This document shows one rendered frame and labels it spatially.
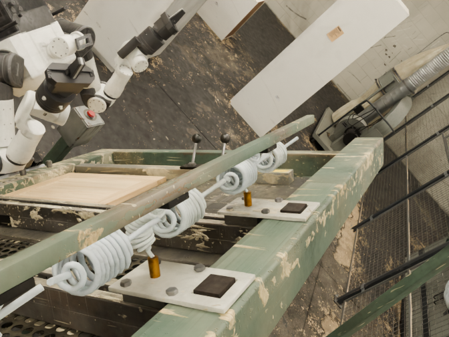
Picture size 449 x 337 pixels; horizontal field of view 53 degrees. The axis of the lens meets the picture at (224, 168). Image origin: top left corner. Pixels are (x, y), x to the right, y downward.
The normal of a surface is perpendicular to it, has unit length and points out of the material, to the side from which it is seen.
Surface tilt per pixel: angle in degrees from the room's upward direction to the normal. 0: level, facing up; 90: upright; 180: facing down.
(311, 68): 90
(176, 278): 54
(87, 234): 36
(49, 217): 90
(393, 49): 90
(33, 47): 23
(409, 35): 90
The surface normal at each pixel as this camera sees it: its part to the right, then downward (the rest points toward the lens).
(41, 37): 0.88, -0.23
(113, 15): -0.34, 0.39
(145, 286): -0.09, -0.97
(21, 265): 0.88, 0.03
